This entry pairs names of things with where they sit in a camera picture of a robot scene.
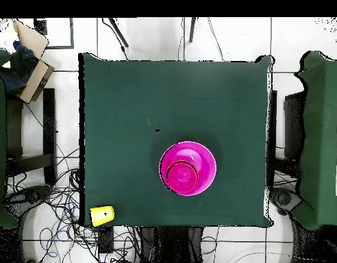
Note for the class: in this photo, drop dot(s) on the black rectangular frame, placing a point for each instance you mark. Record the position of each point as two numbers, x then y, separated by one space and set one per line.
72 35

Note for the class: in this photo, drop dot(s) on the small crimson bowl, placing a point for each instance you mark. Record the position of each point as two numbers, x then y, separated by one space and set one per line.
182 178

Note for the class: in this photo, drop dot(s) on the large pink bowl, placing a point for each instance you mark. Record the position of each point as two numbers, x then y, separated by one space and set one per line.
201 153

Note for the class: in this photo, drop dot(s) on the cardboard box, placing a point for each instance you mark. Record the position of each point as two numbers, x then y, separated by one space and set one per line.
34 79

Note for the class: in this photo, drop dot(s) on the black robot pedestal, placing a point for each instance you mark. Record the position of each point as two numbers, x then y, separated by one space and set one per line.
171 246

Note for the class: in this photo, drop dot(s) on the grey base with black knob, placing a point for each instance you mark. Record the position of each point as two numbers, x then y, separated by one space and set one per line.
285 198
31 196

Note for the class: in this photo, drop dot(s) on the small red-orange bowl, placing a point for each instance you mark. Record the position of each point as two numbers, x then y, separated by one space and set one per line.
181 161

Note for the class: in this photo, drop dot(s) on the black tripod leg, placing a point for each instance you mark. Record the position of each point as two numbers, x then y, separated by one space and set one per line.
192 30
119 33

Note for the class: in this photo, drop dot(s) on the yellow cup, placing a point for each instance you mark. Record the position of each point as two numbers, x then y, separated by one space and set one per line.
102 216

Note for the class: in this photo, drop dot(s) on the dark green table cloth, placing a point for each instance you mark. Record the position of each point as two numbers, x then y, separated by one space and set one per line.
171 90

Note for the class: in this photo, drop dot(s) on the black power brick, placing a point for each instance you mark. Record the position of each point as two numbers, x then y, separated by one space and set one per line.
106 241

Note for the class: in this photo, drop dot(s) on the dark blue cloth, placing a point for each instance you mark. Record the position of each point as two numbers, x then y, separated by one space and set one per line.
17 71

